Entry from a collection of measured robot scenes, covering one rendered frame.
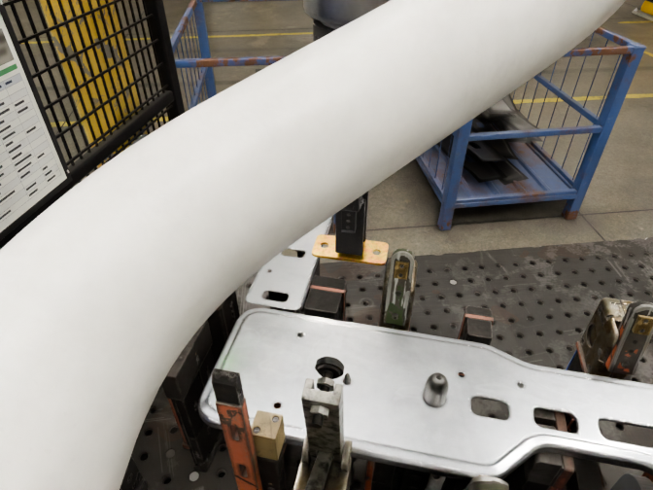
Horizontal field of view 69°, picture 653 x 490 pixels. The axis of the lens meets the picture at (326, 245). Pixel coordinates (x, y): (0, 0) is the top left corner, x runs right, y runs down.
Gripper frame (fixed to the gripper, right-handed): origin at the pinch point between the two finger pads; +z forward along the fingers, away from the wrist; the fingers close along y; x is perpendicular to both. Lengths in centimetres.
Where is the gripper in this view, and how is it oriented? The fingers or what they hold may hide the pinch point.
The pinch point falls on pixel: (352, 220)
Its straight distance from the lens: 51.4
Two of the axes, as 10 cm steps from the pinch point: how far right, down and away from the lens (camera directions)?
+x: -9.8, -1.3, 1.6
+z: 0.0, 7.7, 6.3
